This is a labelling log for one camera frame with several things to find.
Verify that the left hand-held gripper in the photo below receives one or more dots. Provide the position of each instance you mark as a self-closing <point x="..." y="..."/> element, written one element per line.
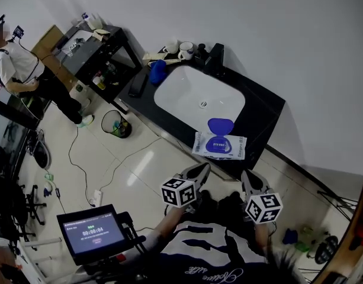
<point x="179" y="192"/>

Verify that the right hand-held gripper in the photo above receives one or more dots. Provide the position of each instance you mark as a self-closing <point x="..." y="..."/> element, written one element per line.
<point x="263" y="208"/>

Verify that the white wet wipes pack blue lid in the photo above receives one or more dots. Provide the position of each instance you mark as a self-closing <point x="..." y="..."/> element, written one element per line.
<point x="239" y="148"/>

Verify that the person's right forearm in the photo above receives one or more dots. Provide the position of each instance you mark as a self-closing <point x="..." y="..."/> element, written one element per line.
<point x="263" y="238"/>

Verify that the person's left forearm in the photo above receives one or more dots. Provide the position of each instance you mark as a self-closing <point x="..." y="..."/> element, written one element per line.
<point x="169" y="225"/>

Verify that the person's dark legs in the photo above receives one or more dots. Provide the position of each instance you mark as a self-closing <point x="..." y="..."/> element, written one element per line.
<point x="225" y="203"/>

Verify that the blue rag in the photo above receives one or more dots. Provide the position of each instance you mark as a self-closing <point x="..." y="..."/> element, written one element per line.
<point x="290" y="236"/>

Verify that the black vanity counter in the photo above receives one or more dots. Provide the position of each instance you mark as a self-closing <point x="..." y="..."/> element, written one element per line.
<point x="258" y="111"/>

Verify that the metal sink drain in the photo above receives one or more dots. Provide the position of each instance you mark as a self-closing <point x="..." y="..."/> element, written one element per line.
<point x="202" y="103"/>

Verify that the person's white and navy shirt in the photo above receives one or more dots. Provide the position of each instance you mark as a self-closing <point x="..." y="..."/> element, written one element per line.
<point x="210" y="247"/>

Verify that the green plastic bottle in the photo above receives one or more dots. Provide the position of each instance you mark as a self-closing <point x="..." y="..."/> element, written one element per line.
<point x="308" y="238"/>

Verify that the white sink basin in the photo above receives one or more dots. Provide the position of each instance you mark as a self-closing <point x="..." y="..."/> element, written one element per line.
<point x="181" y="90"/>

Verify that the black metal rack legs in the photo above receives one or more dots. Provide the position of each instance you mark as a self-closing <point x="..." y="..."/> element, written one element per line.
<point x="338" y="203"/>

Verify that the black mesh waste bin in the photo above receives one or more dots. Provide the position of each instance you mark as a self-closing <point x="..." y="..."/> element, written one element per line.
<point x="116" y="124"/>

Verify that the black round keypad device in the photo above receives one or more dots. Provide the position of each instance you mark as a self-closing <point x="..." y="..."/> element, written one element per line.
<point x="326" y="248"/>

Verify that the white power strip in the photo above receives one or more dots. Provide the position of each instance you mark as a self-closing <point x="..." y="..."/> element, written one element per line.
<point x="96" y="198"/>

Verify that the black oblong case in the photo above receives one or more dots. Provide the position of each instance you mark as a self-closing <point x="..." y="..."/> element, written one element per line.
<point x="137" y="85"/>

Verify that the blue cloth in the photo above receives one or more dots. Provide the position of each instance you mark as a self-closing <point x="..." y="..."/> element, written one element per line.
<point x="157" y="71"/>

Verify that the black faucet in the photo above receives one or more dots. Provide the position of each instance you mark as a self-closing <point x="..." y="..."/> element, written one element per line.
<point x="215" y="58"/>

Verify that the black touchscreen monitor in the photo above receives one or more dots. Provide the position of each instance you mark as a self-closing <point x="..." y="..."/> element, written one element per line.
<point x="93" y="232"/>

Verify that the small black bottle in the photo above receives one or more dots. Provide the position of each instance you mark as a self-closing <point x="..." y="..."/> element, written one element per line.
<point x="202" y="50"/>

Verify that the white mug with blue print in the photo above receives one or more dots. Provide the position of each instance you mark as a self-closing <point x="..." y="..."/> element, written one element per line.
<point x="185" y="50"/>

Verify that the cream paper packets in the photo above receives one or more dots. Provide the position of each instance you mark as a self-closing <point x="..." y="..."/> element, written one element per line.
<point x="153" y="56"/>

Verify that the plain white cup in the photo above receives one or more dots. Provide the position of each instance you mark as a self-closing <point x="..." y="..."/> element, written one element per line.
<point x="170" y="46"/>

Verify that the yellow liquid bottle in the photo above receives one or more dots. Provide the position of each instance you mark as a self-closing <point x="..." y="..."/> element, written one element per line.
<point x="99" y="83"/>

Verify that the white plastic jug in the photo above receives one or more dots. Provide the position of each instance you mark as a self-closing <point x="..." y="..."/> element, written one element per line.
<point x="80" y="95"/>

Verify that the black and white floor scale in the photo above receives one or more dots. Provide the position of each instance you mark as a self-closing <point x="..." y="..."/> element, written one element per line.
<point x="42" y="154"/>

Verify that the black shelf table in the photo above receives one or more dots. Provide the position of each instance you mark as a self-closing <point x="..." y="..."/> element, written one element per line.
<point x="89" y="50"/>

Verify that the black office chair base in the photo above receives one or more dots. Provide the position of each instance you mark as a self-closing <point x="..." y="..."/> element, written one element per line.
<point x="33" y="206"/>

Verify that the white spray bottle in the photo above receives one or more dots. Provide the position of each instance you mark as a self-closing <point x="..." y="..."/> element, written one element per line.
<point x="86" y="17"/>

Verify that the cardboard box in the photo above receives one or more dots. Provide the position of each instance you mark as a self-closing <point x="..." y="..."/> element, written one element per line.
<point x="46" y="41"/>

